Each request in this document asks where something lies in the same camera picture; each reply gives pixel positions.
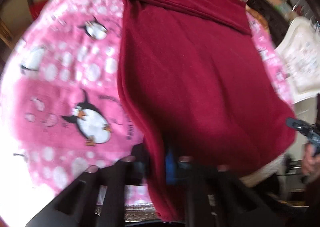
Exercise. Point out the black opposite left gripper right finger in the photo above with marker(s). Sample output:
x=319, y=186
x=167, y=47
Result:
x=310, y=131

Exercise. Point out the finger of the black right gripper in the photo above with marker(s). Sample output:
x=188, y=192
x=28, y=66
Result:
x=217, y=198

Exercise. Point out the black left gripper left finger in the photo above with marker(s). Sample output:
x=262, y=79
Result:
x=95, y=198

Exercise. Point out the dark red fleece garment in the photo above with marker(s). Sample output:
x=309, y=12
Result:
x=191, y=79

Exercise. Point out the person's right hand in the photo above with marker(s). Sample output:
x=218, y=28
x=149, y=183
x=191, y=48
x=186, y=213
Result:
x=310, y=164

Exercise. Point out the white patterned cushion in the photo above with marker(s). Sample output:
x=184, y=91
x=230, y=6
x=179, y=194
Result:
x=299, y=52

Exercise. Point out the pink penguin fleece blanket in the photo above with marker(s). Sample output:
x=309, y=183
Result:
x=59, y=91

